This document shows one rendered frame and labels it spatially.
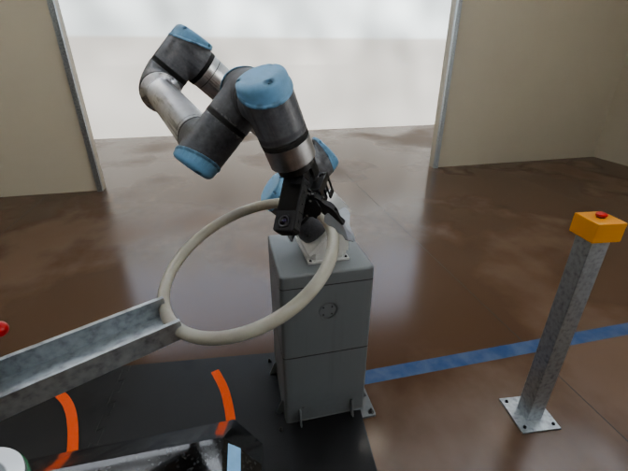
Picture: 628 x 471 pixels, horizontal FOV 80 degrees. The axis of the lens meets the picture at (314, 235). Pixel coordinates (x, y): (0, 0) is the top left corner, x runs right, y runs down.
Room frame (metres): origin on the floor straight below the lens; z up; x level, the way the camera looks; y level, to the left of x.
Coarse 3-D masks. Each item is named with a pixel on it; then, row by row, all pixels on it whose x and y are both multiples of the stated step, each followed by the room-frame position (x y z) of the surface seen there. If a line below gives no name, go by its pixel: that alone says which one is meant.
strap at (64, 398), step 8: (216, 376) 1.53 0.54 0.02; (224, 384) 1.47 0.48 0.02; (64, 392) 1.41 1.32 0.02; (224, 392) 1.41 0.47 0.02; (64, 400) 1.36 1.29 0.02; (224, 400) 1.36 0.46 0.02; (64, 408) 1.31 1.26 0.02; (72, 408) 1.31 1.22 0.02; (224, 408) 1.31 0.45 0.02; (232, 408) 1.31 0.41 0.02; (72, 416) 1.27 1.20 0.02; (232, 416) 1.27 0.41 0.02; (72, 424) 1.22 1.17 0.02; (72, 432) 1.18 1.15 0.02; (72, 440) 1.14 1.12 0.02; (72, 448) 1.11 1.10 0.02
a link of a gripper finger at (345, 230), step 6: (342, 210) 0.73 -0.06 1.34; (348, 210) 0.74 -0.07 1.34; (324, 216) 0.69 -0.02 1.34; (330, 216) 0.69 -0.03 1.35; (342, 216) 0.72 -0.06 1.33; (348, 216) 0.73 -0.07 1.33; (330, 222) 0.69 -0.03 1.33; (336, 222) 0.69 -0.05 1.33; (348, 222) 0.71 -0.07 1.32; (336, 228) 0.69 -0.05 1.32; (342, 228) 0.69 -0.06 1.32; (348, 228) 0.69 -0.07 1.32; (342, 234) 0.69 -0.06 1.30; (348, 234) 0.69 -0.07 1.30; (354, 240) 0.70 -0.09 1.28
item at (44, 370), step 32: (128, 320) 0.69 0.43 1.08; (160, 320) 0.72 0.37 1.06; (32, 352) 0.58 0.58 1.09; (64, 352) 0.61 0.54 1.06; (96, 352) 0.61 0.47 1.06; (128, 352) 0.59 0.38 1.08; (0, 384) 0.53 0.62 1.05; (32, 384) 0.49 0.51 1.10; (64, 384) 0.52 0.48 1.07; (0, 416) 0.46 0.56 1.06
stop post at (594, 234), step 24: (576, 216) 1.34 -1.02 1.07; (576, 240) 1.32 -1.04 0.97; (600, 240) 1.24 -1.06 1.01; (576, 264) 1.29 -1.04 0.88; (600, 264) 1.26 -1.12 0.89; (576, 288) 1.26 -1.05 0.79; (552, 312) 1.32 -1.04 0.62; (576, 312) 1.26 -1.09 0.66; (552, 336) 1.28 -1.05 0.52; (552, 360) 1.26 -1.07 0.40; (528, 384) 1.31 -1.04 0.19; (552, 384) 1.26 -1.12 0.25; (528, 408) 1.27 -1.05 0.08; (528, 432) 1.19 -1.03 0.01
